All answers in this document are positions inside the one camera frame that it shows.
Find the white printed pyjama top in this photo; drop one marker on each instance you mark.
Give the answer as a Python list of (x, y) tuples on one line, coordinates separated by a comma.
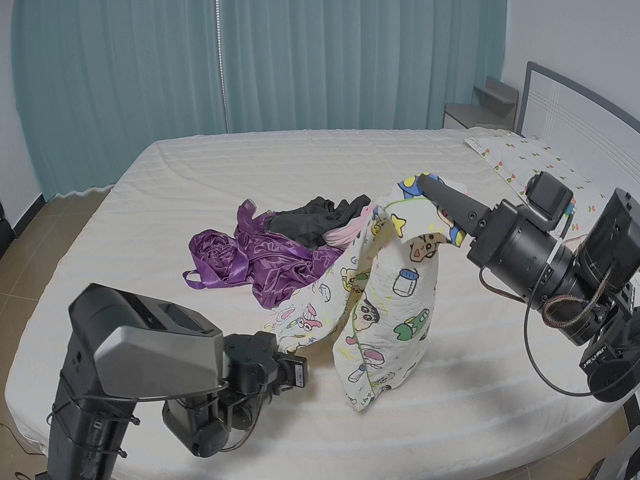
[(395, 288)]

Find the white printed pillow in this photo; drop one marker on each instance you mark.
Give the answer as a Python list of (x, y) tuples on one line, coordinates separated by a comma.
[(525, 154)]

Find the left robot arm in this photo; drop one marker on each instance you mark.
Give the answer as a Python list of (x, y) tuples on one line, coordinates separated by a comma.
[(145, 348)]

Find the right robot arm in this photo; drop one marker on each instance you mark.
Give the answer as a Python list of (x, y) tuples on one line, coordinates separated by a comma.
[(610, 248)]

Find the grey bedside table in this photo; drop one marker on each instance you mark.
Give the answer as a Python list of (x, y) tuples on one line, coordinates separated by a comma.
[(475, 113)]

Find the black garment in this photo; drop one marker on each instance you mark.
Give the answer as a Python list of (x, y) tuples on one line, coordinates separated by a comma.
[(305, 223)]

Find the purple satin garment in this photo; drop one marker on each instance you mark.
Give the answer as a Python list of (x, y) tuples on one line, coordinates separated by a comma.
[(280, 263)]

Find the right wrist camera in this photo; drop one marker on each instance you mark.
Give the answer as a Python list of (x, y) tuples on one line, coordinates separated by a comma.
[(549, 198)]

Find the bed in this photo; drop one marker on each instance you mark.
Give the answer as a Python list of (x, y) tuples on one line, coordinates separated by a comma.
[(200, 168)]

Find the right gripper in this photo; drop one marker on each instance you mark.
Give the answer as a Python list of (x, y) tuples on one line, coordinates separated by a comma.
[(520, 258)]

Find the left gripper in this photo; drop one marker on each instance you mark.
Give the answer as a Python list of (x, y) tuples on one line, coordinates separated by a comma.
[(290, 372)]

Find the pink garment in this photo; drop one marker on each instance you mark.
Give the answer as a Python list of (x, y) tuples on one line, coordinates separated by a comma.
[(345, 233)]

